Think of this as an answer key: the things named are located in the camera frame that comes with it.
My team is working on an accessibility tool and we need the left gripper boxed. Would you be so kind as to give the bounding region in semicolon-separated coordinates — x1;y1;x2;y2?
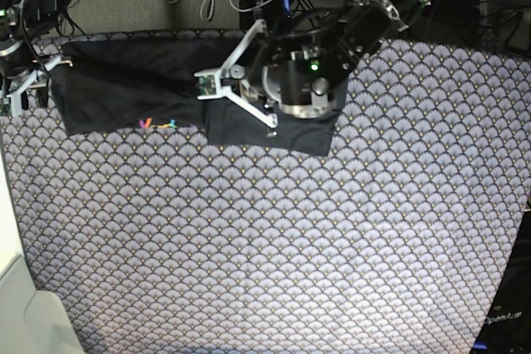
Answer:
194;19;348;138

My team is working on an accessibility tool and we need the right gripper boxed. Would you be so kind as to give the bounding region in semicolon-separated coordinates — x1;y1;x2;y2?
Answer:
1;38;73;117

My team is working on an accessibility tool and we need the dark grey T-shirt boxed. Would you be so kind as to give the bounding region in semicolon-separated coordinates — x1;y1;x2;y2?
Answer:
51;38;347;156

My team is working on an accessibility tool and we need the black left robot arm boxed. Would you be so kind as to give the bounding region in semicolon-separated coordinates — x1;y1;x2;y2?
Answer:
195;0;432;129

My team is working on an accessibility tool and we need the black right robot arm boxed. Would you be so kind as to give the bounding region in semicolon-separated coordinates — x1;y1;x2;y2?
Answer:
1;0;72;117

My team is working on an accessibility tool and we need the fan-patterned table cloth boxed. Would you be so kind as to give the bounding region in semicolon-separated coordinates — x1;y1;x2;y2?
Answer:
1;41;530;353

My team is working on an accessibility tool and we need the white plastic bin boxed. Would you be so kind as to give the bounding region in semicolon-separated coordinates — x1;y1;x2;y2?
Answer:
1;161;84;353

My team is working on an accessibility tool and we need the black OpenArm box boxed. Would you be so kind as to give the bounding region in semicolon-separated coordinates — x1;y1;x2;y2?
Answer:
470;206;530;353

